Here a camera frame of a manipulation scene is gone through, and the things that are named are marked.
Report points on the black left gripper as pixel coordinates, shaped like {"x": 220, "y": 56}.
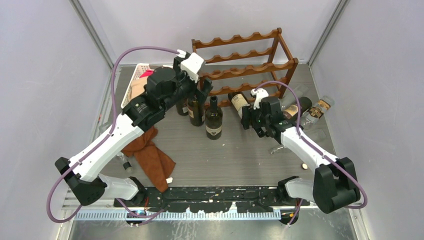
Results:
{"x": 200, "y": 94}

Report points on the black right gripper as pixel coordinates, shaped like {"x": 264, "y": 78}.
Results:
{"x": 248, "y": 111}

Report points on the dark bottle white label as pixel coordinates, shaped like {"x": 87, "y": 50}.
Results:
{"x": 238, "y": 100}

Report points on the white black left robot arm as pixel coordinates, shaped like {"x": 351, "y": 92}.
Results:
{"x": 165, "y": 87}

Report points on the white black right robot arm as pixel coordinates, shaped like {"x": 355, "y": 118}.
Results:
{"x": 334, "y": 183}

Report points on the dark lying wine bottle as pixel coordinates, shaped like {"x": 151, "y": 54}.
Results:
{"x": 293, "y": 110}

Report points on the green bottle far left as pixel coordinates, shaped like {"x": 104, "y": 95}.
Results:
{"x": 181, "y": 107}

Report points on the clear lying bottle upper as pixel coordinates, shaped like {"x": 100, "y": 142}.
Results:
{"x": 288, "y": 98}

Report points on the clear lying bottle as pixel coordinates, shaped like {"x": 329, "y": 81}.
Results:
{"x": 316, "y": 135}
{"x": 288, "y": 98}

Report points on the brown wooden wine rack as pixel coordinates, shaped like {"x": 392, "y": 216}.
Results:
{"x": 280, "y": 73}

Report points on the clear bottle brown label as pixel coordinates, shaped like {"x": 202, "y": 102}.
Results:
{"x": 317, "y": 111}

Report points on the clear lying bottle lower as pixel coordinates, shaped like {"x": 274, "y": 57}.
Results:
{"x": 316, "y": 135}

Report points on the clear bottle under towel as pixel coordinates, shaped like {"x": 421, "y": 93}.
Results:
{"x": 124, "y": 160}

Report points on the pink folded cloth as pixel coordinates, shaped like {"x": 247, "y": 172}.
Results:
{"x": 147, "y": 73}

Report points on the white plastic basket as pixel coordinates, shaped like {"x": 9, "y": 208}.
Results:
{"x": 139, "y": 69}

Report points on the peach folded cloth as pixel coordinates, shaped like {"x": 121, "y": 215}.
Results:
{"x": 137, "y": 87}

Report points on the brown towel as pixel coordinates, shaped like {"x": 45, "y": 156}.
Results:
{"x": 156, "y": 164}

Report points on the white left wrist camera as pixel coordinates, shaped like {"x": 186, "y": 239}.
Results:
{"x": 191, "y": 64}

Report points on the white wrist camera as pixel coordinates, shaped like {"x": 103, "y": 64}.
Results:
{"x": 191, "y": 64}
{"x": 258, "y": 95}

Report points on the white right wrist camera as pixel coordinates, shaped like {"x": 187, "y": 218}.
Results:
{"x": 258, "y": 95}

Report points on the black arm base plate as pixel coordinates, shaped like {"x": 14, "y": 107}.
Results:
{"x": 214, "y": 199}

